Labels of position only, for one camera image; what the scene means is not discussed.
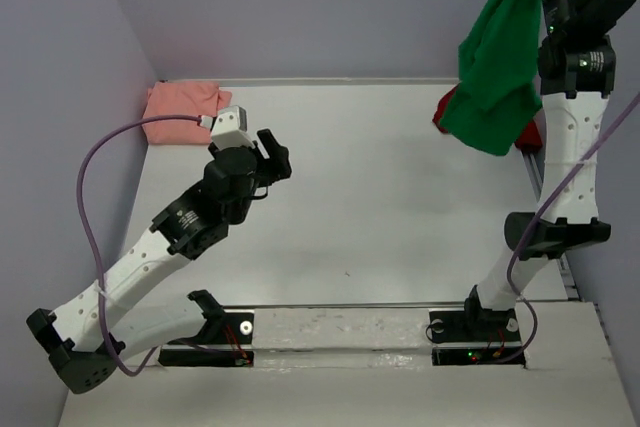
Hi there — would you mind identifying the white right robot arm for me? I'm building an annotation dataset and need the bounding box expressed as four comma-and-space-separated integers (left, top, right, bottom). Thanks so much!
460, 0, 636, 342

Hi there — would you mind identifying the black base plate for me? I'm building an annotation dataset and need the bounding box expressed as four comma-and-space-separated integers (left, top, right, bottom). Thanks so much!
425, 309, 526, 366
157, 310, 254, 368

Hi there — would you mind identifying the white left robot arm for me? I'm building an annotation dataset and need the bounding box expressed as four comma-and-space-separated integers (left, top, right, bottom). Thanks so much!
26, 129, 292, 394

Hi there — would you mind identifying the folded pink t-shirt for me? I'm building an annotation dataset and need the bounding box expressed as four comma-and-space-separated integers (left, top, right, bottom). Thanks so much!
143, 81, 232, 145

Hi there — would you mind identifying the green t-shirt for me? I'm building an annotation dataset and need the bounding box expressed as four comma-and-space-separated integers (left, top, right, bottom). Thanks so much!
440, 0, 542, 156

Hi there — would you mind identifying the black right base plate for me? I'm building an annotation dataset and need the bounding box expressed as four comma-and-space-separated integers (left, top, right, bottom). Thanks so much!
425, 309, 526, 366

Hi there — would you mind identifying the red t-shirt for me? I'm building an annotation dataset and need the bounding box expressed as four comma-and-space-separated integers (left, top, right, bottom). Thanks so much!
432, 86, 543, 153

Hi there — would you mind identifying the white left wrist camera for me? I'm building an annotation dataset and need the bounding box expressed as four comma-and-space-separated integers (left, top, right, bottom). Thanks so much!
198, 105, 254, 150

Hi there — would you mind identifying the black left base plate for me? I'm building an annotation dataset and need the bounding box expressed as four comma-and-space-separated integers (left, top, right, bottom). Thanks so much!
157, 310, 254, 368

